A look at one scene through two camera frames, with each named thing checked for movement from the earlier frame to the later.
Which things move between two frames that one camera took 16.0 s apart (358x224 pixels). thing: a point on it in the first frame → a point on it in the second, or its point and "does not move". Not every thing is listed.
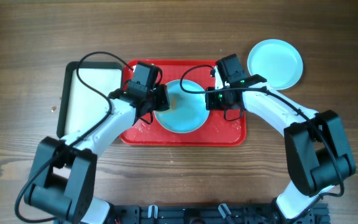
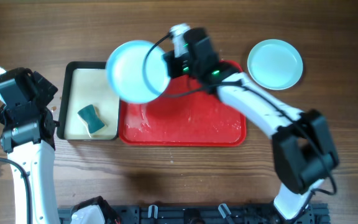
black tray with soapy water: [81, 107] does not move
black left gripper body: [157, 99] → [48, 93]
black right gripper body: [217, 101] → [181, 65]
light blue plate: [187, 111] → [137, 72]
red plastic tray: [216, 131] does not move
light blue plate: [279, 61] does not move
